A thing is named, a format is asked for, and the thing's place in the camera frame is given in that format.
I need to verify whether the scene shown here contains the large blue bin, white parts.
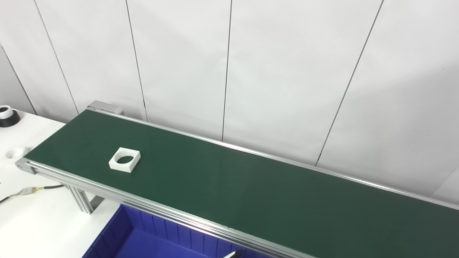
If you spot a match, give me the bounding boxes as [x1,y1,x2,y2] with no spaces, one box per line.
[82,204,273,258]

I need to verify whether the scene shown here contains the green conveyor belt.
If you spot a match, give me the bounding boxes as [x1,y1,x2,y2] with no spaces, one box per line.
[15,106,459,258]
[23,109,459,258]

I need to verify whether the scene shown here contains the cable with white connector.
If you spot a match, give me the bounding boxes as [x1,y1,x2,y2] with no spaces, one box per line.
[0,185,65,204]

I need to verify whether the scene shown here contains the grey conveyor end housing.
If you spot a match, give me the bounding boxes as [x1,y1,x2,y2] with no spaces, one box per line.
[87,101,124,116]

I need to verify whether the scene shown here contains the white ring part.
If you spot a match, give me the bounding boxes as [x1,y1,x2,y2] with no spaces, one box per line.
[5,146,31,160]

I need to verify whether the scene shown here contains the black and white ring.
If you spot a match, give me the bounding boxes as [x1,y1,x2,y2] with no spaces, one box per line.
[0,105,21,128]

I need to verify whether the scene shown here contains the white square part with hole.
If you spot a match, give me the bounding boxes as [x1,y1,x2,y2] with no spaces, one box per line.
[109,147,141,173]

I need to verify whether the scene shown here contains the aluminium conveyor leg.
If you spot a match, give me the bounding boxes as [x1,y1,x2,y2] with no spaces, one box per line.
[65,185,104,214]

